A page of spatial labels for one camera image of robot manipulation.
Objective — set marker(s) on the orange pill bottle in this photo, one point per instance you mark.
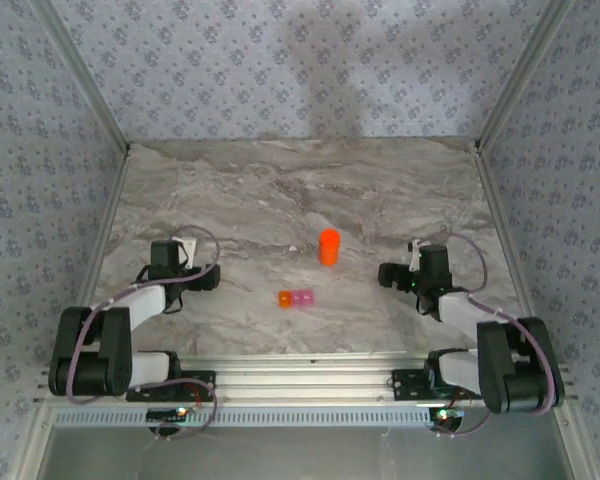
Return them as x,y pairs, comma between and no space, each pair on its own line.
329,247

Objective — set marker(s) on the aluminium table side rail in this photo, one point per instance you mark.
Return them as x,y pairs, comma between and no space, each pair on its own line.
494,200
113,200

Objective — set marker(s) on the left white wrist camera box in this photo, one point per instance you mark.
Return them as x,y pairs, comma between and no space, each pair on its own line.
190,247

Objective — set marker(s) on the right circuit board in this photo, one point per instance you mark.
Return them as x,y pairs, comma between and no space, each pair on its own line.
447,416

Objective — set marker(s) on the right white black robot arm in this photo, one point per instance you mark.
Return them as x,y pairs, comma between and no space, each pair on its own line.
500,370

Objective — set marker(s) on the aluminium frame leg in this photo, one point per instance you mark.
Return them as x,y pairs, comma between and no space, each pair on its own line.
35,445
572,445

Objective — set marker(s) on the orange pill box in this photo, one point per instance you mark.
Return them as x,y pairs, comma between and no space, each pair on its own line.
285,299

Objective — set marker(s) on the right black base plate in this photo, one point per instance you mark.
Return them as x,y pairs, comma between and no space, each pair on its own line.
405,385

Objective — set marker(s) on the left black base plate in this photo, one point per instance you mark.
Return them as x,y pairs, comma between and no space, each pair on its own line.
200,382

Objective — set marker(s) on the left circuit board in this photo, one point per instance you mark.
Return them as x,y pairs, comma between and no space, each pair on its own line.
165,414

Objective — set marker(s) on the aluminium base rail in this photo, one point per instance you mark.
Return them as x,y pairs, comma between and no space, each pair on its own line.
300,380

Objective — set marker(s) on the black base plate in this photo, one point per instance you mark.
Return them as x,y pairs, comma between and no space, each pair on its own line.
200,382
405,385

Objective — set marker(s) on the circuit board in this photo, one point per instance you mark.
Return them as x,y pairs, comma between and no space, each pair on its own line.
165,414
447,416

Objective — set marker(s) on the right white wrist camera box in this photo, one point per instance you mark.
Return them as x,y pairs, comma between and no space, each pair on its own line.
415,250

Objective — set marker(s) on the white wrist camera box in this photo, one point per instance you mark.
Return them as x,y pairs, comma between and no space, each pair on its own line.
190,247
415,250

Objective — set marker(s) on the aluminium frame post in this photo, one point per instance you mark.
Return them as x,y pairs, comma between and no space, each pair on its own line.
521,75
85,75

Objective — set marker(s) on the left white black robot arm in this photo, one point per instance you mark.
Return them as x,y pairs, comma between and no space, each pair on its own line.
105,350

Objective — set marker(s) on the pink pill box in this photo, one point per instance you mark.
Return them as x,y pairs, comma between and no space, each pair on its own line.
304,298

